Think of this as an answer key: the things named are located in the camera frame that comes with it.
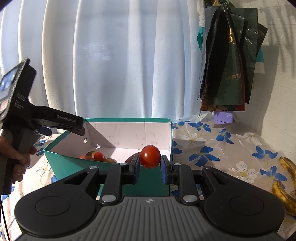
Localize teal cardboard box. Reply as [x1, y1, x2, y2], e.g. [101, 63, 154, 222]
[43, 118, 173, 201]

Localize blue floral tablecloth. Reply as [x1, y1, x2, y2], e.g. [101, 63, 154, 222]
[0, 113, 296, 241]

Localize large red apple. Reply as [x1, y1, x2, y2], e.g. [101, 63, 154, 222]
[125, 153, 141, 164]

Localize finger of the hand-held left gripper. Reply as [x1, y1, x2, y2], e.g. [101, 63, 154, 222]
[35, 125, 52, 137]
[68, 126, 86, 136]

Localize person's left hand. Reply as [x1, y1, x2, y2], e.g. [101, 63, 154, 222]
[0, 136, 37, 183]

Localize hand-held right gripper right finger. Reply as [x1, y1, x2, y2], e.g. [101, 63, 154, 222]
[161, 155, 234, 205]

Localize dark green hanging bags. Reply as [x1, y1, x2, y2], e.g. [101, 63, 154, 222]
[199, 0, 269, 113]

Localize spotted yellow banana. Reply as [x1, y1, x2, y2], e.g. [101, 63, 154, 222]
[271, 179, 296, 216]
[279, 156, 296, 195]

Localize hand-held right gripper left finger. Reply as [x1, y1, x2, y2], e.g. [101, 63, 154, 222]
[62, 154, 141, 205]

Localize purple small box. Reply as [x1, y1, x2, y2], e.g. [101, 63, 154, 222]
[214, 111, 234, 124]

